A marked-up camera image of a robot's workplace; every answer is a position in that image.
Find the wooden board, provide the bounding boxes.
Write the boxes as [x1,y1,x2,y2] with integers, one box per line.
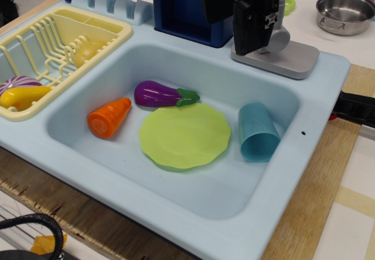
[0,0,375,260]

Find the dark blue plastic backsplash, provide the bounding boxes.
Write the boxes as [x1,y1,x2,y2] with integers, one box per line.
[59,0,234,49]

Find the purple toy onion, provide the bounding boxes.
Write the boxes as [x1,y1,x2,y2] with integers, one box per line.
[0,76,42,95]

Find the purple toy eggplant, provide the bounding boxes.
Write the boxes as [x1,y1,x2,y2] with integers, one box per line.
[134,80,200,108]

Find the green plastic ring toy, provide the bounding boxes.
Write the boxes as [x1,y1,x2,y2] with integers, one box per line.
[284,0,296,16]

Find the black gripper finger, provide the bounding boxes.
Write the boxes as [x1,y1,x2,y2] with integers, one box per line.
[233,0,279,56]

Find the black clamp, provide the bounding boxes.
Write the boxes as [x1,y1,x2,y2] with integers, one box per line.
[330,91,374,128]

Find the blue plastic cup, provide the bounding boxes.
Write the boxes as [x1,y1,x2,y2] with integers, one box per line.
[238,102,281,163]

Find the orange tape piece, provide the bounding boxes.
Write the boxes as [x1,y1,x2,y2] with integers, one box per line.
[29,235,56,255]

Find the green plastic plate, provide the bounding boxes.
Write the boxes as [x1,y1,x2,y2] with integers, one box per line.
[139,103,231,172]

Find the black cable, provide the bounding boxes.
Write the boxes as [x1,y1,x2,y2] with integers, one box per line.
[0,213,65,260]

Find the stainless steel pot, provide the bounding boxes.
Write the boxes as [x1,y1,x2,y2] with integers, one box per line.
[316,0,374,36]

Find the grey toy faucet lever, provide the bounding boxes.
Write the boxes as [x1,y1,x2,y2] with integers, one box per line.
[231,0,320,80]

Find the light blue toy sink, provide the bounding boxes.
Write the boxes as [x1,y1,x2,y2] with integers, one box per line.
[0,0,352,254]

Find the yellow dish drying rack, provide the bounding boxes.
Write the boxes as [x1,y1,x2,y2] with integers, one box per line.
[1,6,133,121]

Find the orange toy carrot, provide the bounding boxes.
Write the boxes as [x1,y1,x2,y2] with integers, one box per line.
[87,97,132,139]

